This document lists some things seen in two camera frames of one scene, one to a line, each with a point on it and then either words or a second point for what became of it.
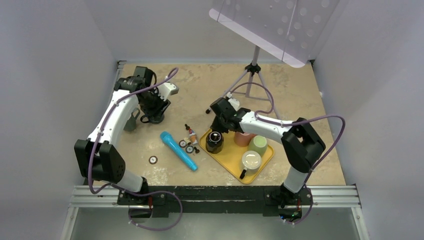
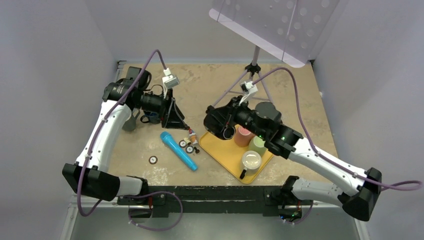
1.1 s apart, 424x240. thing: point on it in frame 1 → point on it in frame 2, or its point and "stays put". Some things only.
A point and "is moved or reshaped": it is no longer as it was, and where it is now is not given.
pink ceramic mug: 242,139 stays put
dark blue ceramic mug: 154,117 stays put
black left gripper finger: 163,106 → 175,118
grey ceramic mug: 131,124 stays put
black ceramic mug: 214,142 is moved or reshaped
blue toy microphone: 169,140 stays put
